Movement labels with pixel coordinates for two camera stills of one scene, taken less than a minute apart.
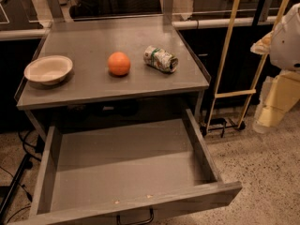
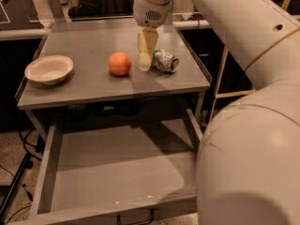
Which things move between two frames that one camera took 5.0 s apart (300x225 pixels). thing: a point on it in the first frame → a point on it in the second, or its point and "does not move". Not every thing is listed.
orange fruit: (118, 63) does not move
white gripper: (287, 44) → (151, 13)
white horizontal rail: (37, 33) does not move
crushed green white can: (160, 58) does not move
